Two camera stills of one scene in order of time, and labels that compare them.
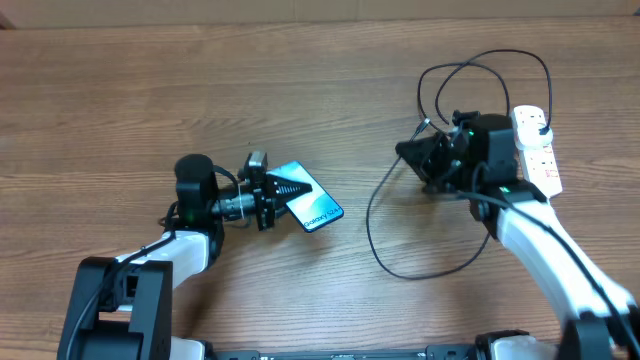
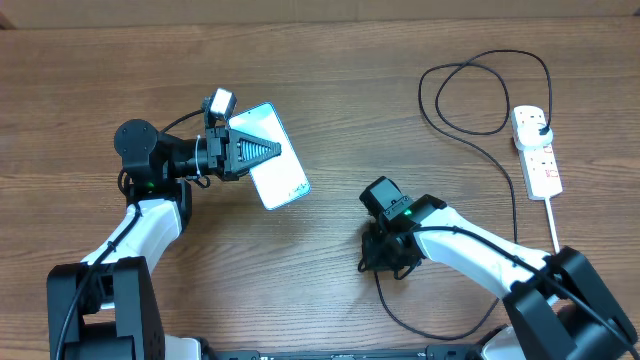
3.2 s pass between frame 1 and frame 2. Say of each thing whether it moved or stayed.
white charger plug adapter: stayed
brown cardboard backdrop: stayed
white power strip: stayed
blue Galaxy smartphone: moved
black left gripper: moved
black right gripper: moved
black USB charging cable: moved
